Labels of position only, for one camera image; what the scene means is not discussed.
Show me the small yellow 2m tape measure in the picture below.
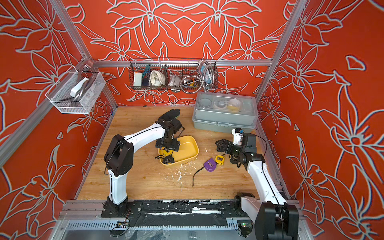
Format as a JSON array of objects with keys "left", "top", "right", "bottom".
[{"left": 215, "top": 155, "right": 225, "bottom": 166}]

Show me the round black tape measure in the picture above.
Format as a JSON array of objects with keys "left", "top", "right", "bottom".
[{"left": 230, "top": 155, "right": 241, "bottom": 165}]

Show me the purple tape measure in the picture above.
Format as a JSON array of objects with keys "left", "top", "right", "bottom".
[{"left": 192, "top": 158, "right": 217, "bottom": 187}]

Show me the yellow plastic storage box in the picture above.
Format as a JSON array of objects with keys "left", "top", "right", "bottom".
[{"left": 158, "top": 136, "right": 200, "bottom": 167}]

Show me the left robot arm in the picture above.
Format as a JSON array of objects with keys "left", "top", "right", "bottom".
[{"left": 102, "top": 119, "right": 182, "bottom": 218}]

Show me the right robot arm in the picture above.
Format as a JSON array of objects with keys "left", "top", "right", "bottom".
[{"left": 215, "top": 132, "right": 300, "bottom": 240}]

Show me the black yellow tape measure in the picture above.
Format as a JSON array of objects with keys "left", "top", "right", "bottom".
[{"left": 155, "top": 155, "right": 175, "bottom": 165}]

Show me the white box in basket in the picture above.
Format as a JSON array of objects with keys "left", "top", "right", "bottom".
[{"left": 133, "top": 72, "right": 143, "bottom": 88}]

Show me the black green work glove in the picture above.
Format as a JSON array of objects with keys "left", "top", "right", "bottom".
[{"left": 159, "top": 109, "right": 180, "bottom": 122}]

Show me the grey plastic toolbox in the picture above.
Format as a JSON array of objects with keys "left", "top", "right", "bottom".
[{"left": 192, "top": 92, "right": 259, "bottom": 133}]

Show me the white cloth in basket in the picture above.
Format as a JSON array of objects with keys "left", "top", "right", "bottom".
[{"left": 150, "top": 71, "right": 166, "bottom": 87}]

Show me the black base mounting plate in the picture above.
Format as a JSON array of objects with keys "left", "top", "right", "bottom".
[{"left": 101, "top": 200, "right": 248, "bottom": 218}]

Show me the white adapter in side basket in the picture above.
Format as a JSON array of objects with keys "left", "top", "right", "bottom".
[{"left": 70, "top": 78, "right": 89, "bottom": 98}]

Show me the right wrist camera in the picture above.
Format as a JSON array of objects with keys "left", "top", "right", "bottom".
[{"left": 232, "top": 128, "right": 244, "bottom": 146}]

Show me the coiled grey cable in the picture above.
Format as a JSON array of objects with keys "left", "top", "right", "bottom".
[{"left": 180, "top": 59, "right": 215, "bottom": 94}]

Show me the black wire wall basket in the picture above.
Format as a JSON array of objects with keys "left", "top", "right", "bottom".
[{"left": 129, "top": 58, "right": 219, "bottom": 94}]

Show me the white wire side basket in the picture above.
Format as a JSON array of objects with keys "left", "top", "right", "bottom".
[{"left": 45, "top": 70, "right": 106, "bottom": 115}]

